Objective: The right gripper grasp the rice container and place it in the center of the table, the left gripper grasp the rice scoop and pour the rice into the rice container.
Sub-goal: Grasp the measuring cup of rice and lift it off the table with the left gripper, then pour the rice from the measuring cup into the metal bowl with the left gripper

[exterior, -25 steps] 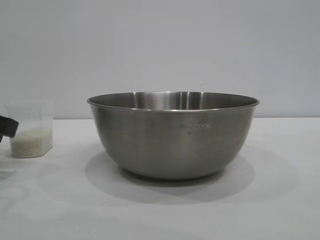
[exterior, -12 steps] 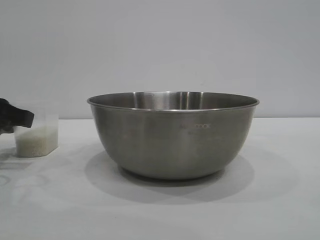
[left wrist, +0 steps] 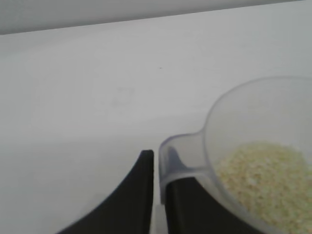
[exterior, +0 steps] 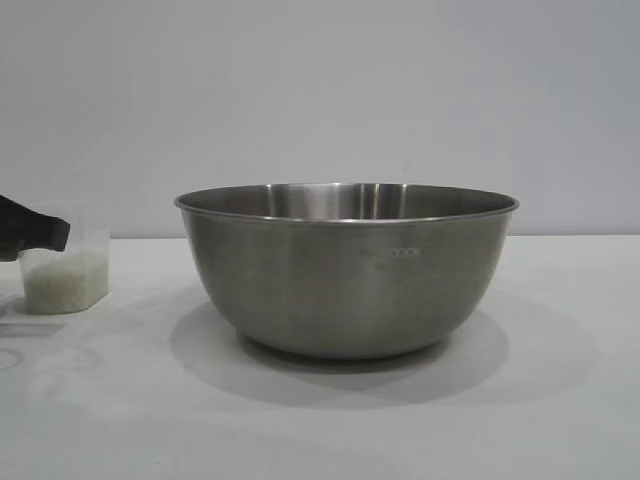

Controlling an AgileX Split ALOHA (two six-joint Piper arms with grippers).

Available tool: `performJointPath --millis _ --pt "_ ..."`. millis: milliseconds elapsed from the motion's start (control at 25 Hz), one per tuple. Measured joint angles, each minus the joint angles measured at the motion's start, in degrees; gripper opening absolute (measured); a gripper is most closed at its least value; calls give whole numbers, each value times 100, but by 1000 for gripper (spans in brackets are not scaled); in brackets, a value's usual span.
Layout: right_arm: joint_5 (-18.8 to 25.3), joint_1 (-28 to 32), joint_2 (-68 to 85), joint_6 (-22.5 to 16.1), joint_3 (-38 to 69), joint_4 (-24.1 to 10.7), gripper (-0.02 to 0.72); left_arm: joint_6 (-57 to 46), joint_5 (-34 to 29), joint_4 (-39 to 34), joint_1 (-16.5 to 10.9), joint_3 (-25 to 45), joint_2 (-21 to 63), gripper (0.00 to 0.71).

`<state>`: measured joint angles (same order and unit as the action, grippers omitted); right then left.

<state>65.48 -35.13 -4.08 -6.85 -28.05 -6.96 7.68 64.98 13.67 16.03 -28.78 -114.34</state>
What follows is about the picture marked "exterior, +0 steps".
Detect translucent plastic measuring cup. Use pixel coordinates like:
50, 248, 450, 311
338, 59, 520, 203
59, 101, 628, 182
18, 219, 111, 315

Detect white rice grains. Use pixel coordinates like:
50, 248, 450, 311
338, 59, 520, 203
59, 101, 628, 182
23, 251, 109, 315

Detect stainless steel mixing bowl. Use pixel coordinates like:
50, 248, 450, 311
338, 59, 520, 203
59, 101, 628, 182
173, 182, 521, 361

